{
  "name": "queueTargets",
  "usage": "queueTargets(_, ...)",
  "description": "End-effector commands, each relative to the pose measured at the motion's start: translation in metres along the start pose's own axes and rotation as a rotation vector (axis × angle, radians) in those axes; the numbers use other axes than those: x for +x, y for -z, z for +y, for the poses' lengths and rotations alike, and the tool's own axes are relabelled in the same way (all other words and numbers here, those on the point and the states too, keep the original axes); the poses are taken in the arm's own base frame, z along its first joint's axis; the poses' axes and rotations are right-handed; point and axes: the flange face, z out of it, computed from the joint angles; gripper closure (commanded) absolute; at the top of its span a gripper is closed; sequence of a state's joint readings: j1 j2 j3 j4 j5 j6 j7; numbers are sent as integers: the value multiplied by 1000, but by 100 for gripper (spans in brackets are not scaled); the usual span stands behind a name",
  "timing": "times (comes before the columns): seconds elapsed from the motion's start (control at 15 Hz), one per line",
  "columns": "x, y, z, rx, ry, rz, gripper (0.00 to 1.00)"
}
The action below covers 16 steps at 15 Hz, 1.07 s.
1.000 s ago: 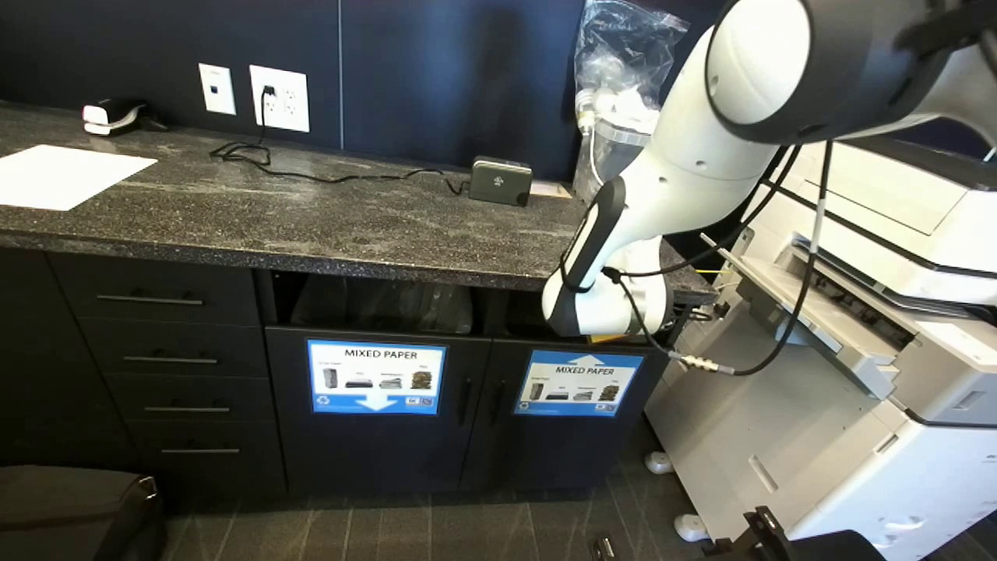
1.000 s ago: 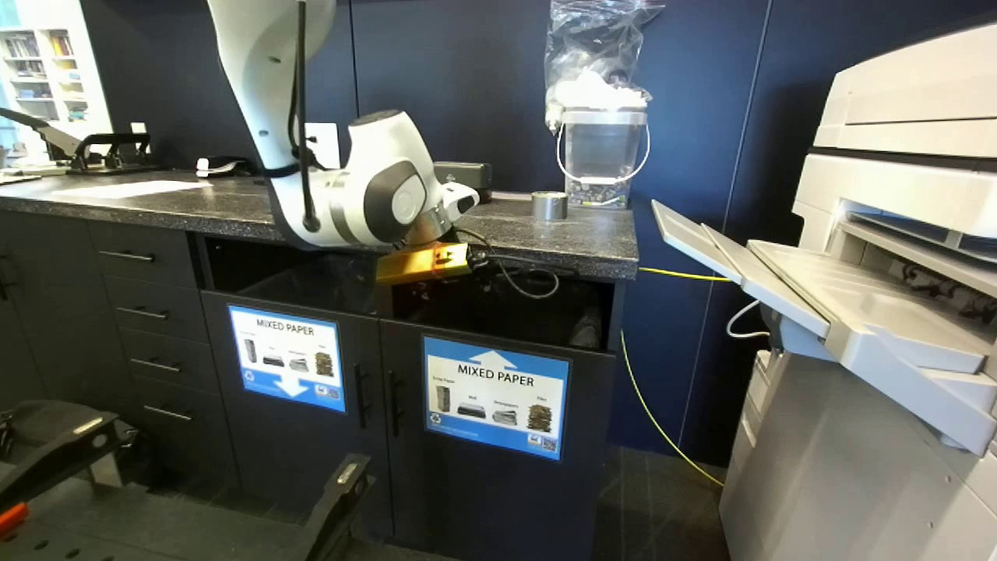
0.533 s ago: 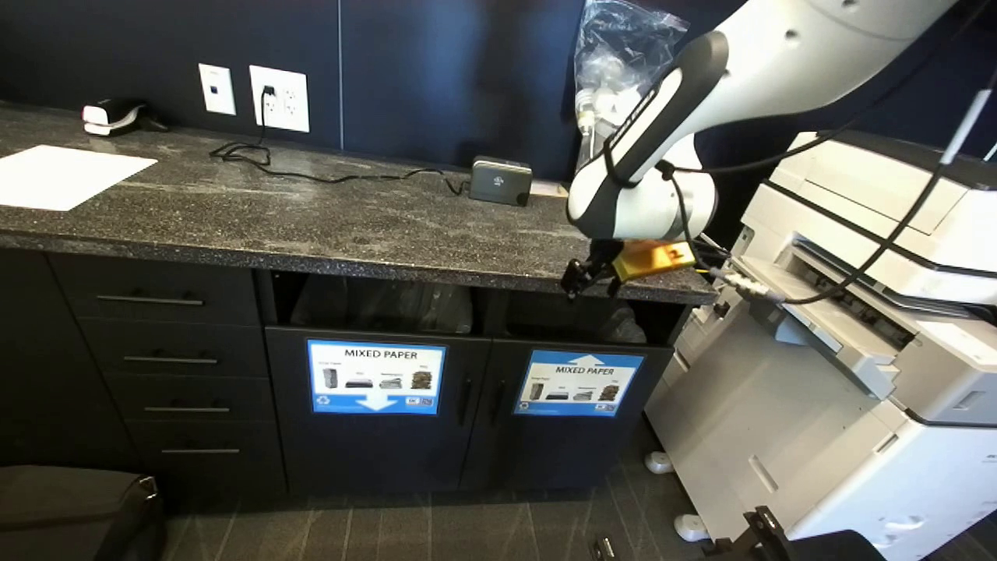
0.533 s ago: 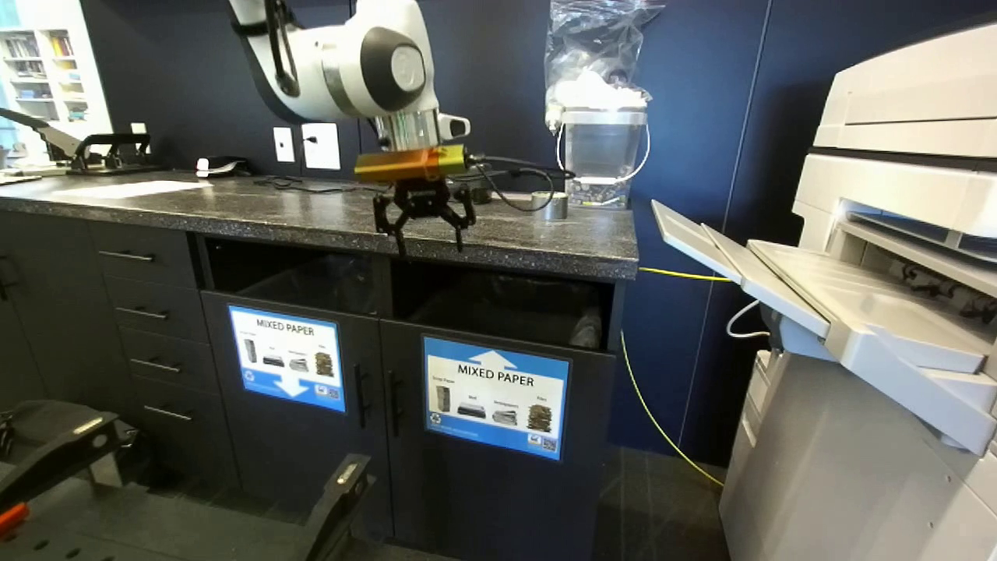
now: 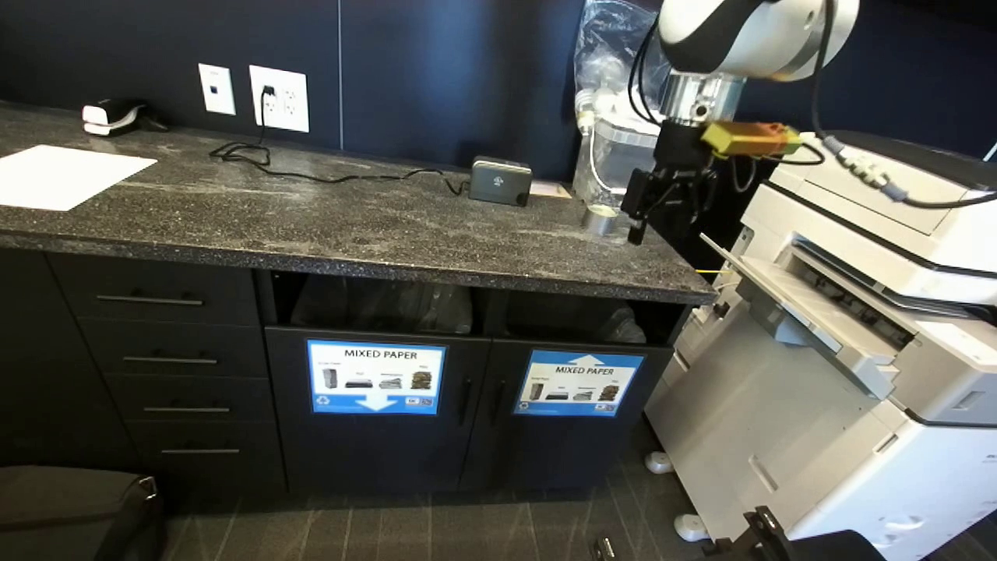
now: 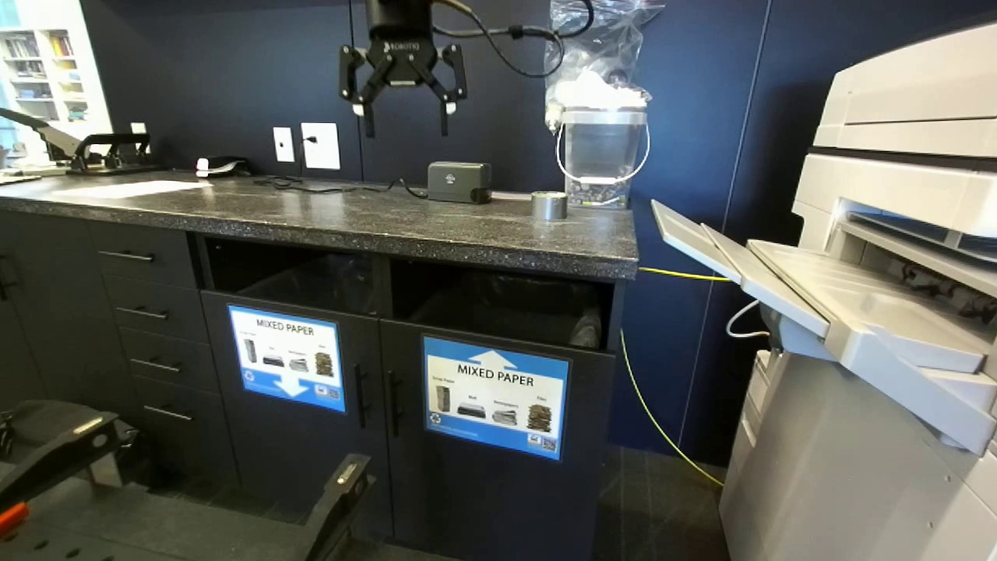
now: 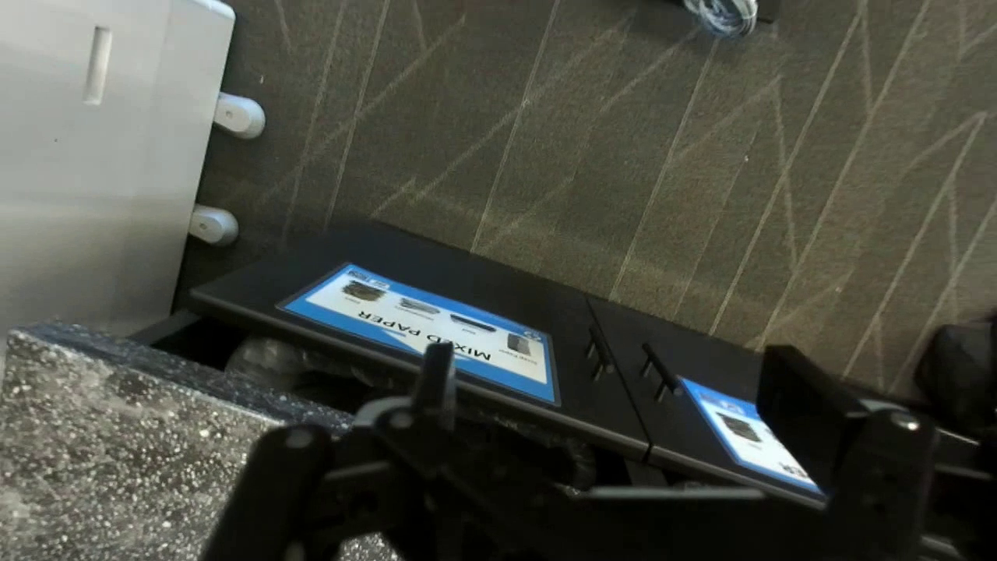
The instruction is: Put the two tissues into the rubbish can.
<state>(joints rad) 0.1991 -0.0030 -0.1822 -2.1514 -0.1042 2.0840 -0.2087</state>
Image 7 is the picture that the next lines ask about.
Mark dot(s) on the mixed paper sign arrow down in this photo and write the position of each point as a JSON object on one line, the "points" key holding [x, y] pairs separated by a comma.
{"points": [[752, 437]]}

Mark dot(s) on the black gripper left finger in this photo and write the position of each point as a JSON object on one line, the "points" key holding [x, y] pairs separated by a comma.
{"points": [[281, 489]]}

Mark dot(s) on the black door arrow down sign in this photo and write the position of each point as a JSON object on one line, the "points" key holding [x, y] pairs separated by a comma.
{"points": [[706, 359]]}

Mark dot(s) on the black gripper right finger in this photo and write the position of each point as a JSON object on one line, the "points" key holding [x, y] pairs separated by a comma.
{"points": [[884, 479]]}

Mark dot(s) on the black lined rubbish bin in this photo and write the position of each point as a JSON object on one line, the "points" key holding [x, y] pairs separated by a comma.
{"points": [[269, 362]]}

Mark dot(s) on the black cabinet with stone counter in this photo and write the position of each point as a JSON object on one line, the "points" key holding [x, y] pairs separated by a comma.
{"points": [[103, 456]]}

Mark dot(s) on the mixed paper sign arrow up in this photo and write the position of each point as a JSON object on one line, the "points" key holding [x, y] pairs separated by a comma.
{"points": [[416, 322]]}

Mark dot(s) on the large white office printer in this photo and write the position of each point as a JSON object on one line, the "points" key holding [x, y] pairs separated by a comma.
{"points": [[95, 190]]}

